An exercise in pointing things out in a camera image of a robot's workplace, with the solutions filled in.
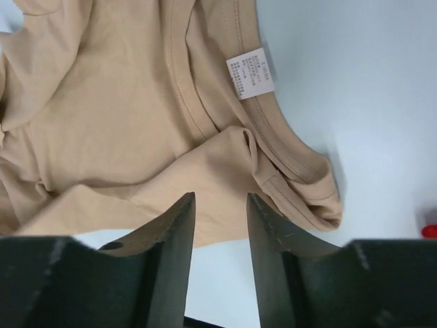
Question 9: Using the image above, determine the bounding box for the beige t shirt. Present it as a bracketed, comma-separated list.
[1, 1, 342, 247]

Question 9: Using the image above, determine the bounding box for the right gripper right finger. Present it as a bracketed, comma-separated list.
[247, 193, 436, 327]

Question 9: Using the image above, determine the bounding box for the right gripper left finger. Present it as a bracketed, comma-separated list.
[1, 193, 195, 327]

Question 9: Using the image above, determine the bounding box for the folded red t shirt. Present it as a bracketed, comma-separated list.
[421, 224, 437, 239]

